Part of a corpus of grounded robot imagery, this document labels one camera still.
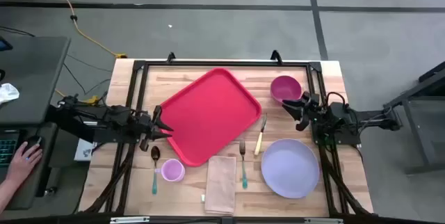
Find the thin black floor cable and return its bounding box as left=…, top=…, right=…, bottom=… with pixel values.
left=0, top=25, right=36, bottom=38
left=65, top=53, right=115, bottom=74
left=62, top=63, right=113, bottom=96

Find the small white box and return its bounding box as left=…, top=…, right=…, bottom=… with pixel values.
left=73, top=138, right=97, bottom=163

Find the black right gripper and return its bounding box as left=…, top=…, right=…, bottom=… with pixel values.
left=282, top=93, right=323, bottom=131

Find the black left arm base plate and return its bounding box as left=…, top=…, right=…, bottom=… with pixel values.
left=92, top=126, right=140, bottom=145

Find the backlit computer keyboard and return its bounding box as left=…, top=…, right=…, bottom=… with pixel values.
left=0, top=129, right=21, bottom=168

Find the teal-handled metal fork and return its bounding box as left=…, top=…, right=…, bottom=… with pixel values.
left=238, top=139, right=249, bottom=190

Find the black metal cart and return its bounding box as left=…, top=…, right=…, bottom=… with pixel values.
left=382, top=60, right=445, bottom=176

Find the red plastic tray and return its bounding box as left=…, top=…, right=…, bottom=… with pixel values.
left=159, top=67, right=263, bottom=168

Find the magenta plastic bowl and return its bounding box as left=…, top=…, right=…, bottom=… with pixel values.
left=270, top=74, right=303, bottom=106

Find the black aluminium table frame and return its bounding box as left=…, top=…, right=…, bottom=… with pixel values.
left=78, top=50, right=375, bottom=218

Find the black computer mouse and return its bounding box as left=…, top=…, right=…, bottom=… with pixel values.
left=26, top=135, right=45, bottom=150

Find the silver metal bracket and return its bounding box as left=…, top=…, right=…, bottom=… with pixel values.
left=109, top=216, right=151, bottom=224
left=303, top=217, right=345, bottom=224

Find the pink plastic mug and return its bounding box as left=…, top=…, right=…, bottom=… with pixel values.
left=154, top=158, right=186, bottom=183

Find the person's forearm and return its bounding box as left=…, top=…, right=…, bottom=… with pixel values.
left=0, top=177, right=20, bottom=215

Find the small dark tablet screen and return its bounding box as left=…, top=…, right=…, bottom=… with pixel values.
left=0, top=35, right=14, bottom=52

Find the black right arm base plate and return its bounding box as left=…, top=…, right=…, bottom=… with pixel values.
left=311, top=118, right=369, bottom=146

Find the yellow cable with splitter plug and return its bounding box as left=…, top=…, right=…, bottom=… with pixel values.
left=54, top=89, right=101, bottom=106

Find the black computer desk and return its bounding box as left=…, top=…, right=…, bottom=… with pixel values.
left=0, top=35, right=72, bottom=211

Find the long yellow extension cable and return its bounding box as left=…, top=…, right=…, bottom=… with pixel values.
left=44, top=0, right=129, bottom=60

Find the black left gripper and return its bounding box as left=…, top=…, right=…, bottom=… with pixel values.
left=131, top=105, right=174, bottom=152

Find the teal-handled metal spoon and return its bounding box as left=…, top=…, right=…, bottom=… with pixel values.
left=150, top=145, right=161, bottom=195

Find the lavender plastic plate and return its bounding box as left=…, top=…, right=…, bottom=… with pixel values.
left=260, top=138, right=321, bottom=200

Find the beige cloth napkin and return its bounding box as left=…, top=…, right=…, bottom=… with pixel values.
left=204, top=154, right=238, bottom=216

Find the cream-handled table knife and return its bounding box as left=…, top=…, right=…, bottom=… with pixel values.
left=253, top=113, right=268, bottom=157

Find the person's hand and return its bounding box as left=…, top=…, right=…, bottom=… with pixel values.
left=5, top=141, right=44, bottom=185

